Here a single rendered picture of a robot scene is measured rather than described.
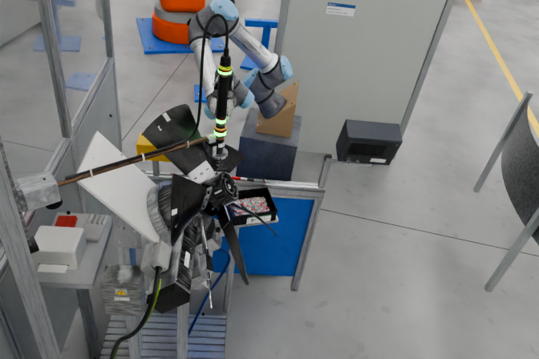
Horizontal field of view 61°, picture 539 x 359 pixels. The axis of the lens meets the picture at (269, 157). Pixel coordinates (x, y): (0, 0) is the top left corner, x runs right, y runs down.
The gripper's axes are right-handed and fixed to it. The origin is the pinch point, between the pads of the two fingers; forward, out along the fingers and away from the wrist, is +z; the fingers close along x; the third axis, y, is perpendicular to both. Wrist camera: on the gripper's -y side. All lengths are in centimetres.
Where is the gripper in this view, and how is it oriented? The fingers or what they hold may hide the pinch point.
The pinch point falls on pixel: (220, 111)
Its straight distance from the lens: 158.4
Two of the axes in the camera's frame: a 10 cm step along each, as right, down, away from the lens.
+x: -9.9, -0.8, -1.1
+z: 0.4, 6.1, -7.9
